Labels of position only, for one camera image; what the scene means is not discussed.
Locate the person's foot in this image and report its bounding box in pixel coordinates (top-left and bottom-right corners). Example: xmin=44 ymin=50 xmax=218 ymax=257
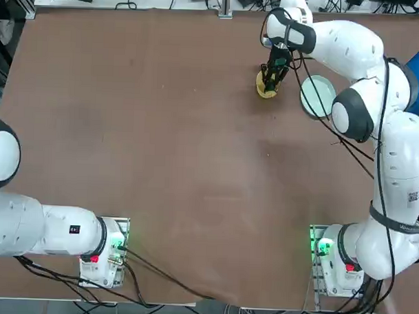
xmin=0 ymin=17 xmax=16 ymax=48

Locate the aluminium profile post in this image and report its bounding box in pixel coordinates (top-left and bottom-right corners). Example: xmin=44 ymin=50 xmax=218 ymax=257
xmin=217 ymin=0 xmax=234 ymax=19
xmin=3 ymin=0 xmax=37 ymax=20

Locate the thick black base cable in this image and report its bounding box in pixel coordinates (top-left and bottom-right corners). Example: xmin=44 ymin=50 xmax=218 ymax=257
xmin=116 ymin=245 xmax=224 ymax=302

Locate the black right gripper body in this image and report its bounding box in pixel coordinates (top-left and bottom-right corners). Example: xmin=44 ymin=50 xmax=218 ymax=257
xmin=269 ymin=43 xmax=292 ymax=68

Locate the pale green plate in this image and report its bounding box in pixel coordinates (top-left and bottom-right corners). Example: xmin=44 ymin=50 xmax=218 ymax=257
xmin=299 ymin=74 xmax=339 ymax=120

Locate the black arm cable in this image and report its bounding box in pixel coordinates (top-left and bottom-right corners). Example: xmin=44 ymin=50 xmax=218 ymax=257
xmin=276 ymin=25 xmax=407 ymax=309
xmin=249 ymin=6 xmax=408 ymax=309

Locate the small yellow dish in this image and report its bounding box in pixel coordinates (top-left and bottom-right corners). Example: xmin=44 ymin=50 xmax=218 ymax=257
xmin=255 ymin=69 xmax=281 ymax=100

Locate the thin black base cable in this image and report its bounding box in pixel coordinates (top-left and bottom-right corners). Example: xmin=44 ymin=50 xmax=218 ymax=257
xmin=11 ymin=255 xmax=151 ymax=307

